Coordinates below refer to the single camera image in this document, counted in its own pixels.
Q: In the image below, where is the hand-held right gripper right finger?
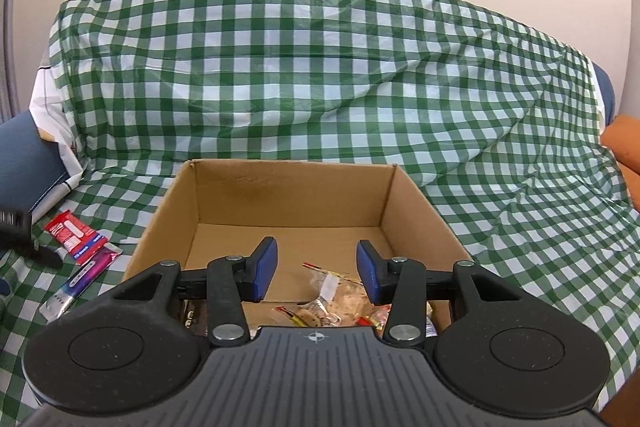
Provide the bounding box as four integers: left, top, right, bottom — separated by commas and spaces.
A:
356, 241, 523, 349

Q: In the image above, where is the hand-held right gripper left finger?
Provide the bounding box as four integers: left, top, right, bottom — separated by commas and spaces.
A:
112, 237, 279, 348

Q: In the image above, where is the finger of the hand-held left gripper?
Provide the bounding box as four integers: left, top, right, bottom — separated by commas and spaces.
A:
15, 244, 64, 271

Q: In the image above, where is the clear cracker packet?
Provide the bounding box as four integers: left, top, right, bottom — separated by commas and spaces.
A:
301, 262, 382, 327

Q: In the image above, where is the red snack packet blue end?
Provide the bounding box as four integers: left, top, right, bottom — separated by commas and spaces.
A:
44, 213, 109, 264

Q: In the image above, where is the purple white snack packet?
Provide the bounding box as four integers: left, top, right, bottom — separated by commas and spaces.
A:
40, 244, 122, 321

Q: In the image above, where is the small red snack packet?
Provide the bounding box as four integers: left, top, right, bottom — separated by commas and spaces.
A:
350, 313, 391, 334

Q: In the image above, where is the round green label snack packet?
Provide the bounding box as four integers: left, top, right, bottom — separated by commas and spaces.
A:
272, 299, 346, 329

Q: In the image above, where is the cardboard box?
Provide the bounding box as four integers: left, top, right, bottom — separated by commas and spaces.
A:
122, 159, 473, 344

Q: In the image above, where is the brown chocolate bar packet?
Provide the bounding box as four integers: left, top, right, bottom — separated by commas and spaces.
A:
181, 299, 209, 339

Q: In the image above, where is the white printed cloth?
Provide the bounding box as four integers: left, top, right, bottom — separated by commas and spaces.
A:
29, 64, 84, 188

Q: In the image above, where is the green checked tablecloth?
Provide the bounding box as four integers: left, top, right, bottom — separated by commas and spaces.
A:
0, 0, 640, 418

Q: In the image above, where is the grey curtain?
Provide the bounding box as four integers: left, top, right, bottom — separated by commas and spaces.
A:
0, 0, 23, 122

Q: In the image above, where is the orange cushion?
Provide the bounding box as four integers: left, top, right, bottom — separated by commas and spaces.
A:
599, 114, 640, 214

